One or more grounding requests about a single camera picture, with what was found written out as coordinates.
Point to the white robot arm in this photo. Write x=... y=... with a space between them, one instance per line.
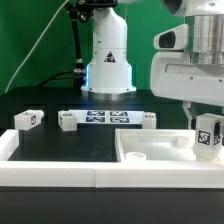
x=109 y=74

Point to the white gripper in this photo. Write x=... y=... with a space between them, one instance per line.
x=173 y=76

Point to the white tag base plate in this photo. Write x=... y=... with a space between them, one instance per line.
x=108 y=116

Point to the white U-shaped fence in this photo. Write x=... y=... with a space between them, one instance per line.
x=154 y=174

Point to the white square table top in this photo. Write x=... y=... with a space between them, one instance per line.
x=146 y=145

